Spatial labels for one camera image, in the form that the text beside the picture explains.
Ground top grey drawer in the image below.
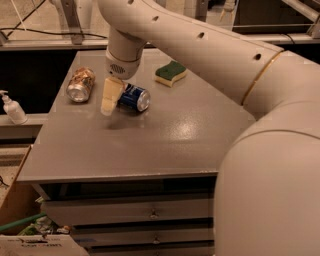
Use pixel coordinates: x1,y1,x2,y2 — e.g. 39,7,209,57
42,193,213,226

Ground grey drawer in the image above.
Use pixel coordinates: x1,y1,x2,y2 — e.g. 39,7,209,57
42,193,213,226
88,242,215,256
72,223,214,247

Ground green hose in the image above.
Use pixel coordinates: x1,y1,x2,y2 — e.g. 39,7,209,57
0,212,47,233

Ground bottom grey drawer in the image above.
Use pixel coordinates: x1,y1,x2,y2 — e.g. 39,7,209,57
88,242,215,256

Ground black cable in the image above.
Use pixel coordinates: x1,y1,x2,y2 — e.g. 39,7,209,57
0,0,108,40

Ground metal window frame rail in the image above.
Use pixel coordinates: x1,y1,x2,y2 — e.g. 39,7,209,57
0,34,320,51

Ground cardboard box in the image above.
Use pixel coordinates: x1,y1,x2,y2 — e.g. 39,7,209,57
0,144,89,256

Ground blue pepsi can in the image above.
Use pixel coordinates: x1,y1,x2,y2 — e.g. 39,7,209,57
118,83,151,112

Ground middle grey drawer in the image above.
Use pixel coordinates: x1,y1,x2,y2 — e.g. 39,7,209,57
72,223,214,247

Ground grey drawer cabinet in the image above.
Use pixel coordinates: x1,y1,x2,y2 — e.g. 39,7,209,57
16,46,258,256

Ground green and yellow sponge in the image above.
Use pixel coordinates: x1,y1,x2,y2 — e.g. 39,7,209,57
155,61,187,87

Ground white pump bottle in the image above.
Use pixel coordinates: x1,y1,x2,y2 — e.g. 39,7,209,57
0,90,27,125

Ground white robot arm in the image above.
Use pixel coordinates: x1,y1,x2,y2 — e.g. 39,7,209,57
98,0,320,256

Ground gold patterned drink can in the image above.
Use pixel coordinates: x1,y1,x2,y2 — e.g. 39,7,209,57
66,67,95,103

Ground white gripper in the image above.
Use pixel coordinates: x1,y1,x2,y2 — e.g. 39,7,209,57
101,51,140,116

